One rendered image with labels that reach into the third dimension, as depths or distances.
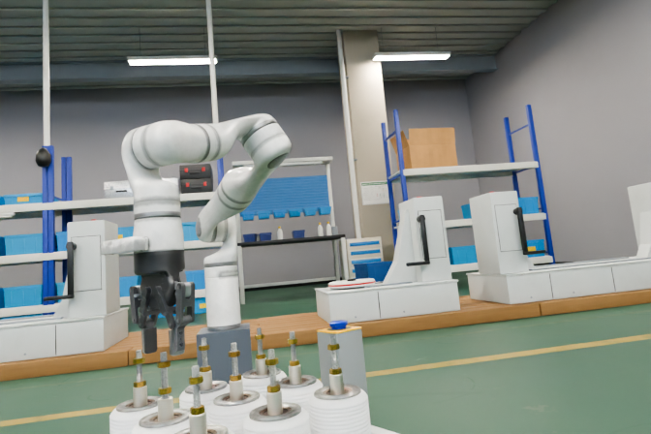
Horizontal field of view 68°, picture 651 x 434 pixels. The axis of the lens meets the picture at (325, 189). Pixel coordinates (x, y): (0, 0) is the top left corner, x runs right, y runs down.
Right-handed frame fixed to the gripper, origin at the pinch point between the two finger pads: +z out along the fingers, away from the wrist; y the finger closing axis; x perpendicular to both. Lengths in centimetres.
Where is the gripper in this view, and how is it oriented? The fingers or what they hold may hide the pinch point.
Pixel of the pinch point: (163, 345)
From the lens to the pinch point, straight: 80.8
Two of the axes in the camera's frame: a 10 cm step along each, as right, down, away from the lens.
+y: -8.0, 1.6, 5.9
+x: -6.0, -0.6, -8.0
